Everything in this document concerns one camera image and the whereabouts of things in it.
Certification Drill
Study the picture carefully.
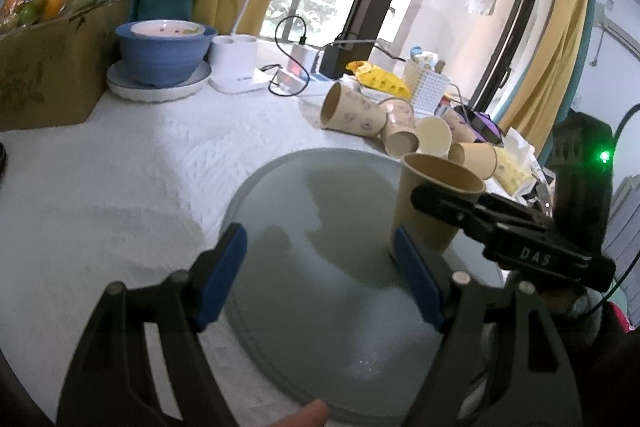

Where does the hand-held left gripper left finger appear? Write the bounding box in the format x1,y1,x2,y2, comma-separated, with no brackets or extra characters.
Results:
55,223,248,427

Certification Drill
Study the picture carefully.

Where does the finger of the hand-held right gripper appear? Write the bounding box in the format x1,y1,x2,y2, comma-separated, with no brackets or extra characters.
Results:
410,183,501,242
472,193,557,233

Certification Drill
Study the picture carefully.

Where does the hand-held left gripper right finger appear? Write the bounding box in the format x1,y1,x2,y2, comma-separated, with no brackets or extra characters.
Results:
392,225,593,427

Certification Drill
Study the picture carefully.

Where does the plain brown paper cup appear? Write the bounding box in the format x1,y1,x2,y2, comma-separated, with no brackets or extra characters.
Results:
389,153,487,254

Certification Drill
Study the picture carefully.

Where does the cream paper cup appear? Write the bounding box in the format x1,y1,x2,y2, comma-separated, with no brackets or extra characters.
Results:
415,116,454,160

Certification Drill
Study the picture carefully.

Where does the small patterned paper cup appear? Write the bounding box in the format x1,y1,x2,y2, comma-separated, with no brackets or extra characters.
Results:
379,98,420,158

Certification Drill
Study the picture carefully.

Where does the large patterned paper cup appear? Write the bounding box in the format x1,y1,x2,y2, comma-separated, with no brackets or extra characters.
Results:
320,82,389,136

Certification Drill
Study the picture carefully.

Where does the person's left hand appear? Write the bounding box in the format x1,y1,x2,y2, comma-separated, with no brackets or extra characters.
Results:
270,399,331,427

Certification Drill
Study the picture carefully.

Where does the yellow packet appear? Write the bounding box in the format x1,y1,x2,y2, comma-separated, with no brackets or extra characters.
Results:
492,147,535,198

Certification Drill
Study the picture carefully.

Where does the white tissue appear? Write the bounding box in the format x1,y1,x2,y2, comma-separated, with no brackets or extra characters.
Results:
504,129,537,168

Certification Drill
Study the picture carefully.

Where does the purple pouch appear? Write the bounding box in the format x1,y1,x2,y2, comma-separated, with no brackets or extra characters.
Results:
467,109,504,146

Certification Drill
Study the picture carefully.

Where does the round grey glass tray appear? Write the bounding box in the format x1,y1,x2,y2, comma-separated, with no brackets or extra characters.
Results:
220,148,507,426

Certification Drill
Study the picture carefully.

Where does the white mesh basket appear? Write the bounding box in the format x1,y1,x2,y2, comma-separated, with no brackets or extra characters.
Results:
402,58,447,116

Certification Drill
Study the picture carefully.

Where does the yellow snack bag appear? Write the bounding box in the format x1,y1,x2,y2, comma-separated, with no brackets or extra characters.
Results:
346,61,412,100

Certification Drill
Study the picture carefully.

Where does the white air conditioner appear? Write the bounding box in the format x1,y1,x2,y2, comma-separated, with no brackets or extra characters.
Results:
591,0,640,58

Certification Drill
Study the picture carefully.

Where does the black box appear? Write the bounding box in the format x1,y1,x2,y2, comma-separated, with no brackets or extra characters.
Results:
319,42,352,80

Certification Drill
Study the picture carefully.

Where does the white power strip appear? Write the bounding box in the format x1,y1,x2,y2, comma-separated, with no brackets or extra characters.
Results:
254,66,335,98

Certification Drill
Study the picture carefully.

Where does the white plate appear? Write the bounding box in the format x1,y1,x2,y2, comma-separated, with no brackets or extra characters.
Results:
105,59,212,102

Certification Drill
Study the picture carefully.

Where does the white power adapter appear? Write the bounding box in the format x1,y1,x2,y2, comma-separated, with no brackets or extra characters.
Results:
290,45,321,70

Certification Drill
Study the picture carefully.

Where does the white desk lamp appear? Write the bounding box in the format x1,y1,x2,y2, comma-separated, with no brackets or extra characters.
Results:
208,0,344,96

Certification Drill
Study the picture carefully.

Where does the blue bowl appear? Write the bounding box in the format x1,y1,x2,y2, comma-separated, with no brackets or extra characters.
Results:
115,22,218,88

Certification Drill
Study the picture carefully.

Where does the pink bowl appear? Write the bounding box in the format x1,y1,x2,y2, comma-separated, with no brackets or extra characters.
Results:
131,20,206,39

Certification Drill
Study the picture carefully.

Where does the cardboard box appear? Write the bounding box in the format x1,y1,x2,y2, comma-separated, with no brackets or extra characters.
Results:
0,0,132,132

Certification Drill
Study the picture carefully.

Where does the black cable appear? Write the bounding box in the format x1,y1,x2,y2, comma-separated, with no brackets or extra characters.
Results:
268,16,309,98

